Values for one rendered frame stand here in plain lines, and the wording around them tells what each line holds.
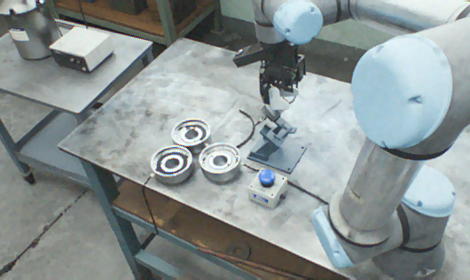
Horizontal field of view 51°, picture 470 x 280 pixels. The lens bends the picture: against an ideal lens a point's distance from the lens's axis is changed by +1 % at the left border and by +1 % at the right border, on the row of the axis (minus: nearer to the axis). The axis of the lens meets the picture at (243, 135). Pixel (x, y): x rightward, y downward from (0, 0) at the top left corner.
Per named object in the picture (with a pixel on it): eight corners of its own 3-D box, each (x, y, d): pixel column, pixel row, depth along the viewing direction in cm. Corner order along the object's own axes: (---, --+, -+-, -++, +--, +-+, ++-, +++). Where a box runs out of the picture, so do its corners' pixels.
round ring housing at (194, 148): (166, 145, 133) (163, 135, 130) (192, 123, 139) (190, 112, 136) (193, 161, 128) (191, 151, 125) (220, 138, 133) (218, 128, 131)
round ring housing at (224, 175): (197, 182, 123) (195, 171, 120) (205, 152, 130) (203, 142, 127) (238, 184, 121) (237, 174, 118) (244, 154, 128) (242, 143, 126)
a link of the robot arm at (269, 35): (247, 24, 99) (266, 4, 103) (250, 43, 102) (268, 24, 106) (280, 29, 95) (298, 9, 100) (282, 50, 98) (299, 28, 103)
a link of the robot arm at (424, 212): (458, 237, 95) (476, 193, 85) (398, 260, 92) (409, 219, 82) (420, 192, 103) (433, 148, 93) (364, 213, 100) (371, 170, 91)
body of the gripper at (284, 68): (292, 96, 106) (288, 50, 98) (258, 88, 109) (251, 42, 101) (307, 76, 110) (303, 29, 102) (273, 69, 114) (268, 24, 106)
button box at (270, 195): (248, 199, 118) (246, 186, 114) (262, 179, 122) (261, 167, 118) (278, 212, 114) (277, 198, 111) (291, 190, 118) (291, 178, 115)
